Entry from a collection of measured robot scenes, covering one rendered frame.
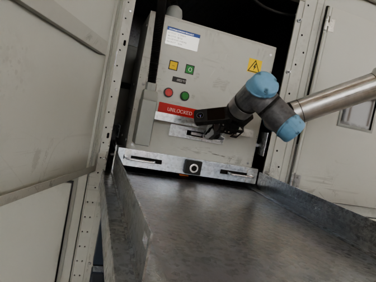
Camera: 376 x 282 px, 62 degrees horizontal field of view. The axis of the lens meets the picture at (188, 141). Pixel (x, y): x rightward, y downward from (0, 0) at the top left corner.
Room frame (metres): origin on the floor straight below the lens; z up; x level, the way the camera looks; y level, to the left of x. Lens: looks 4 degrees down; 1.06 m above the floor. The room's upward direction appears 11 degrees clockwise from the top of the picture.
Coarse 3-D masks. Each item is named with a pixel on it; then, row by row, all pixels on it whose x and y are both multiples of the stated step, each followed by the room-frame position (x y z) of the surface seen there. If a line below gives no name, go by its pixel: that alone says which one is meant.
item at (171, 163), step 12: (120, 156) 1.06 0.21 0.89; (132, 156) 1.07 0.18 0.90; (144, 156) 1.09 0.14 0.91; (156, 156) 1.10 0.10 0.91; (168, 156) 1.11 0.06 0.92; (156, 168) 1.10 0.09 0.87; (168, 168) 1.11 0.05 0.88; (180, 168) 1.13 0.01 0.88; (204, 168) 1.15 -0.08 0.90; (216, 168) 1.17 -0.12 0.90; (228, 168) 1.18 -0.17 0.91; (240, 168) 1.20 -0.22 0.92; (252, 168) 1.21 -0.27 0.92; (240, 180) 1.20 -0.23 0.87; (252, 180) 1.21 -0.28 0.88
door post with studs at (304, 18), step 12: (312, 0) 1.20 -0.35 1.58; (300, 12) 1.20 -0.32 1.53; (312, 12) 1.21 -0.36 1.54; (300, 24) 1.20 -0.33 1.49; (300, 36) 1.20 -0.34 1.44; (300, 48) 1.20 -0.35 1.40; (288, 60) 1.20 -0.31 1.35; (300, 60) 1.21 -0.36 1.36; (288, 72) 1.19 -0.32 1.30; (300, 72) 1.21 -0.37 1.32; (288, 84) 1.20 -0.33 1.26; (288, 96) 1.20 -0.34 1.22; (276, 144) 1.20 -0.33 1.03; (276, 156) 1.20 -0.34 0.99; (264, 168) 1.19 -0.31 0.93; (276, 168) 1.21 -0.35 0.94
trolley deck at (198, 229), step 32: (160, 192) 0.86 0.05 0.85; (192, 192) 0.94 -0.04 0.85; (224, 192) 1.03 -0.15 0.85; (160, 224) 0.61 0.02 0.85; (192, 224) 0.65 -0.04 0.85; (224, 224) 0.69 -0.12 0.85; (256, 224) 0.74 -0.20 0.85; (288, 224) 0.79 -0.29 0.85; (128, 256) 0.45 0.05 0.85; (160, 256) 0.47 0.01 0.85; (192, 256) 0.49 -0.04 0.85; (224, 256) 0.52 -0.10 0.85; (256, 256) 0.54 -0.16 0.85; (288, 256) 0.57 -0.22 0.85; (320, 256) 0.61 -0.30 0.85; (352, 256) 0.64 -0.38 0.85
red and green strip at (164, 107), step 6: (162, 102) 1.10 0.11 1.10; (162, 108) 1.11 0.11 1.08; (168, 108) 1.11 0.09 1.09; (174, 108) 1.12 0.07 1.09; (180, 108) 1.12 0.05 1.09; (186, 108) 1.13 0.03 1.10; (174, 114) 1.12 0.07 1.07; (180, 114) 1.13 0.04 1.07; (186, 114) 1.13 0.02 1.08; (192, 114) 1.14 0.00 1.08
